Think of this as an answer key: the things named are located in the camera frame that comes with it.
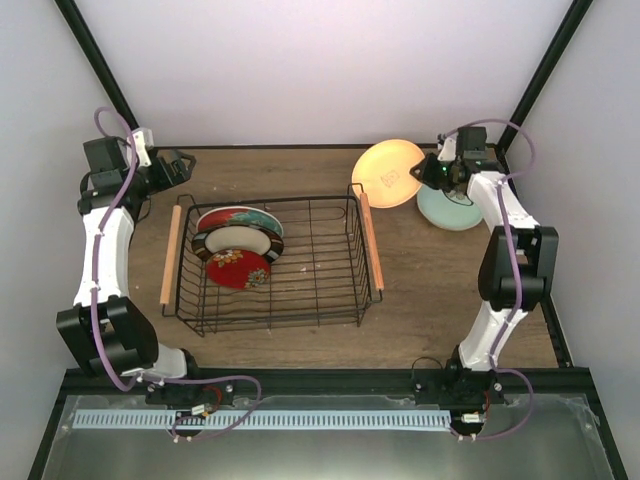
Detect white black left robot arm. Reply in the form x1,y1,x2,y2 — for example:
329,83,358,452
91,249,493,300
56,128,205,404

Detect clear plastic sheet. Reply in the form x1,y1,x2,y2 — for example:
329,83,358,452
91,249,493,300
44,395,612,479

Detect light green flower plate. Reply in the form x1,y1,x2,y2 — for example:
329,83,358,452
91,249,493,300
416,185,483,231

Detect wooden rack handle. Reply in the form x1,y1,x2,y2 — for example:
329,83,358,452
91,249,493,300
359,192,385,291
159,204,182,307

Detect left wooden rack handle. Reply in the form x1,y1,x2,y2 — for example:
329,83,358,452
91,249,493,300
159,204,182,307

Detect red floral plate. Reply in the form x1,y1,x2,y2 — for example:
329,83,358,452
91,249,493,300
206,249,271,290

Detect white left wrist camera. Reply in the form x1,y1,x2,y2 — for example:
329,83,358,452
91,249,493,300
126,127,154,168

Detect right wooden rack handle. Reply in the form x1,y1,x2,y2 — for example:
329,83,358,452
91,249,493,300
359,192,385,291

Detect yellow orange plate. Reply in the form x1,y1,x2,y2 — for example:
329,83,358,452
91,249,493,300
351,139,426,209

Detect black wire dish rack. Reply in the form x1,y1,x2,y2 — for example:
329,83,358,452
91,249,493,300
173,187,377,336

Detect red teal patterned plate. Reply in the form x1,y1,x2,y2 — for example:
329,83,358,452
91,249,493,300
196,205,284,237

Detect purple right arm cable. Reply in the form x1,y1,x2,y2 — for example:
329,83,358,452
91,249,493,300
442,117,537,442

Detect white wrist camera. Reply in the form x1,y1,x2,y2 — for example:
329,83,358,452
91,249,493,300
437,132,457,163
126,127,154,168

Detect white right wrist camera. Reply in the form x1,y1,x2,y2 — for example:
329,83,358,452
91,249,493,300
437,132,457,163

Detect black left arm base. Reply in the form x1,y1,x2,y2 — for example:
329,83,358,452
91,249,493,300
146,381,236,408

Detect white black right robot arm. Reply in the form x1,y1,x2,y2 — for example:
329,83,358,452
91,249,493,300
411,121,559,403

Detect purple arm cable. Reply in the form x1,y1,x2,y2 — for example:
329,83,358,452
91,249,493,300
93,106,264,444
442,117,537,442

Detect light blue slotted cable duct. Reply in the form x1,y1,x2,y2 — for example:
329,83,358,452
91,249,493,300
73,409,451,431

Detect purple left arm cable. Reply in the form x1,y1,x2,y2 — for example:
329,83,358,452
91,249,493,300
93,106,264,444

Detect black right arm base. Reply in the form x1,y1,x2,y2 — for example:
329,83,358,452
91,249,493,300
410,353,504,440

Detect black rimmed cream plate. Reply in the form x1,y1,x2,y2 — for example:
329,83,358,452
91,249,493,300
191,225,284,263

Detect black aluminium frame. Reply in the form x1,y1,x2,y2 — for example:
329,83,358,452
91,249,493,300
29,1,627,479

